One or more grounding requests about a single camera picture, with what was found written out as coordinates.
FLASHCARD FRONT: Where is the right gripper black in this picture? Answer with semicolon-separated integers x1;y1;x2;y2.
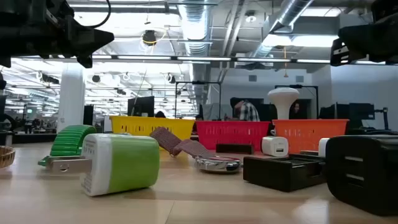
330;0;398;67

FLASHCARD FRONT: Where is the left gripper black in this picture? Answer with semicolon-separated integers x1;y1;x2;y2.
0;0;115;68

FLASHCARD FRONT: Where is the white and pink charger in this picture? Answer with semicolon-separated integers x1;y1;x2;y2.
318;138;330;158

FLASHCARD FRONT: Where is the green and white USB charger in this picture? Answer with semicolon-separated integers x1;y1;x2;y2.
46;133;160;197

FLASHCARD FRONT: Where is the white cube USB charger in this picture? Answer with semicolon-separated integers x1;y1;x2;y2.
261;136;289;157

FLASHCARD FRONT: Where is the woven wicker basket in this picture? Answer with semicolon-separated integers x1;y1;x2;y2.
0;145;16;169

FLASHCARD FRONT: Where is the brown band silver watch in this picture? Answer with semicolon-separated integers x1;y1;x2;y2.
149;126;243;174

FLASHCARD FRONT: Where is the black rectangular tray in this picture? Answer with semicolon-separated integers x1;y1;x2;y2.
243;154;327;193

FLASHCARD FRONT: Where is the small black bar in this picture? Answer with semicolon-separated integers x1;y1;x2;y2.
216;143;255;155

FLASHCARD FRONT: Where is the white round column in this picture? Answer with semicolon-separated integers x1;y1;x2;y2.
57;63;86;134

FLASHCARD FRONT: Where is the black ceiling device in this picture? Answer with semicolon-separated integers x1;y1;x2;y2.
142;29;157;47

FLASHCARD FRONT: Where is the black computer monitor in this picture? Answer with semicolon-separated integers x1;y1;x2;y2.
349;103;376;121
127;95;155;118

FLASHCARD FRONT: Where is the black tall cabinet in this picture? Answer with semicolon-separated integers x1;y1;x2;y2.
83;105;94;126

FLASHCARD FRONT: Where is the white mushroom-shaped lamp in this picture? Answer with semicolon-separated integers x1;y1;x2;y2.
267;87;300;120

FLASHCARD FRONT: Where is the yellow plastic basket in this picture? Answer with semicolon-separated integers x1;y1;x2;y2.
109;115;196;142

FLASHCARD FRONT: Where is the orange plastic basket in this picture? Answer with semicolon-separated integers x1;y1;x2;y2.
272;118;349;156

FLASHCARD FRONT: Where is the black dual USB charger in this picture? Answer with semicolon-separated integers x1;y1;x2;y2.
325;134;398;217

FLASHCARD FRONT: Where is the red plastic basket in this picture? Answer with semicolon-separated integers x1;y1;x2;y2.
195;120;272;151

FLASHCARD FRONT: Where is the black cable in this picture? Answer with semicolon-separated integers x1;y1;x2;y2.
86;0;112;29

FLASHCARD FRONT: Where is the silver ventilation duct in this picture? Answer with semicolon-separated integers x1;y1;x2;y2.
178;0;214;103
248;0;315;60

